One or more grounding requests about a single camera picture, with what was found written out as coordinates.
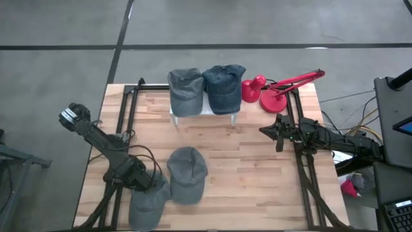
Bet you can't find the tablet with blue screen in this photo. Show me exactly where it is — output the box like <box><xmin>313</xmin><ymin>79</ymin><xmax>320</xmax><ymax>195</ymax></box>
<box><xmin>392</xmin><ymin>116</ymin><xmax>412</xmax><ymax>137</ymax></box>

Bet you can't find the grey cloth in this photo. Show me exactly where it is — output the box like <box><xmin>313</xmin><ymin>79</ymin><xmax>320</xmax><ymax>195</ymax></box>
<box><xmin>351</xmin><ymin>173</ymin><xmax>367</xmax><ymax>191</ymax></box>

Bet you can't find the white perforated metal shelf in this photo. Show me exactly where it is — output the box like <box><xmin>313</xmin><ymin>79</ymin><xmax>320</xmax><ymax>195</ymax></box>
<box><xmin>169</xmin><ymin>82</ymin><xmax>241</xmax><ymax>126</ymax></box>

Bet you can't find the grey metal stand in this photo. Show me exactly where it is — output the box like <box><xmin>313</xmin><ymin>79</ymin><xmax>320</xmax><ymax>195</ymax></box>
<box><xmin>0</xmin><ymin>128</ymin><xmax>52</xmax><ymax>232</ymax></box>

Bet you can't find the grey workstation desk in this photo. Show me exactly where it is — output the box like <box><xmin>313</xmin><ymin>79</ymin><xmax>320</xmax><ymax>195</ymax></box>
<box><xmin>373</xmin><ymin>76</ymin><xmax>412</xmax><ymax>207</ymax></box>

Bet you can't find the white paper sheet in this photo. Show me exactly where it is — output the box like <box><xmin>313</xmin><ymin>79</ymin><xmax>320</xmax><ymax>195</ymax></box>
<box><xmin>332</xmin><ymin>150</ymin><xmax>354</xmax><ymax>164</ymax></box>

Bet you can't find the black keyboard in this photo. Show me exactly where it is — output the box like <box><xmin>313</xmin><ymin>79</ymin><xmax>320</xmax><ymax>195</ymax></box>
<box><xmin>382</xmin><ymin>198</ymin><xmax>412</xmax><ymax>232</ymax></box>

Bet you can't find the yellow cable bundle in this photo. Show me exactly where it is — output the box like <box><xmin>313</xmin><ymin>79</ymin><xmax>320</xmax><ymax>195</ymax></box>
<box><xmin>346</xmin><ymin>108</ymin><xmax>384</xmax><ymax>144</ymax></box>

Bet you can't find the dark blue denim cap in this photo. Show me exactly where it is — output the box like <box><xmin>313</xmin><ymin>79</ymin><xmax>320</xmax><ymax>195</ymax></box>
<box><xmin>201</xmin><ymin>64</ymin><xmax>247</xmax><ymax>116</ymax></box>

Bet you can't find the thin black floor cable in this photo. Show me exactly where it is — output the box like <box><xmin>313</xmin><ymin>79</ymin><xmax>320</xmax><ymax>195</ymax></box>
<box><xmin>318</xmin><ymin>89</ymin><xmax>376</xmax><ymax>104</ymax></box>

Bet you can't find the black aluminium table frame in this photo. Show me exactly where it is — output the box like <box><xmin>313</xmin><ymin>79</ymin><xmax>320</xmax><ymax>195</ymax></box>
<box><xmin>72</xmin><ymin>77</ymin><xmax>350</xmax><ymax>231</ymax></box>

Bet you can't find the red desk lamp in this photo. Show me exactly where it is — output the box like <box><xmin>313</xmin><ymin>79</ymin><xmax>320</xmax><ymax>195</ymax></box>
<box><xmin>241</xmin><ymin>68</ymin><xmax>326</xmax><ymax>115</ymax></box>

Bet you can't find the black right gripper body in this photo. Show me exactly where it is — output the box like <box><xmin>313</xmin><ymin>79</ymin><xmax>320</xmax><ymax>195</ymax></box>
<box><xmin>276</xmin><ymin>112</ymin><xmax>296</xmax><ymax>144</ymax></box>

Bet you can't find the grey cotton cap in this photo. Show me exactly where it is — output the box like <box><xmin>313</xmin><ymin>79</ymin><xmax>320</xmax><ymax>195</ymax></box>
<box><xmin>128</xmin><ymin>170</ymin><xmax>173</xmax><ymax>232</ymax></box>
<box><xmin>166</xmin><ymin>146</ymin><xmax>209</xmax><ymax>206</ymax></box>
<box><xmin>167</xmin><ymin>68</ymin><xmax>206</xmax><ymax>118</ymax></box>

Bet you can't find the red cloth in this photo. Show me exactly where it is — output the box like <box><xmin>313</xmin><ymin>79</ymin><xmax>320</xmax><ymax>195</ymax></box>
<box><xmin>340</xmin><ymin>179</ymin><xmax>360</xmax><ymax>198</ymax></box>

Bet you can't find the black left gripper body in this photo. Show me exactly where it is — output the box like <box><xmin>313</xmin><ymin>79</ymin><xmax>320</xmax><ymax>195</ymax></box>
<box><xmin>119</xmin><ymin>155</ymin><xmax>155</xmax><ymax>191</ymax></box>

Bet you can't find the black round pole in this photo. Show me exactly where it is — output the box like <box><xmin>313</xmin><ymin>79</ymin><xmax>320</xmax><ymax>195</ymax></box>
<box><xmin>388</xmin><ymin>67</ymin><xmax>412</xmax><ymax>91</ymax></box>

